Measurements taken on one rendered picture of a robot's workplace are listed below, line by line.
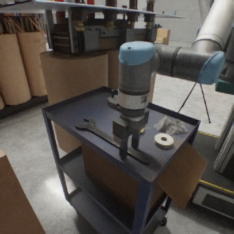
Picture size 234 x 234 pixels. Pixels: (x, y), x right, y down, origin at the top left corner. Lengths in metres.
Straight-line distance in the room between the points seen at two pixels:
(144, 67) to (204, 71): 0.16
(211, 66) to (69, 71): 0.84
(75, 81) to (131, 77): 0.73
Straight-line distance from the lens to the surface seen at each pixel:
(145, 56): 0.41
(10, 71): 2.62
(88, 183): 0.97
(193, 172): 0.74
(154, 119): 0.80
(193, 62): 0.48
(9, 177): 0.68
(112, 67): 1.41
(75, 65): 1.08
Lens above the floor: 1.29
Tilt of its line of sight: 31 degrees down
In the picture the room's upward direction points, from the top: 1 degrees clockwise
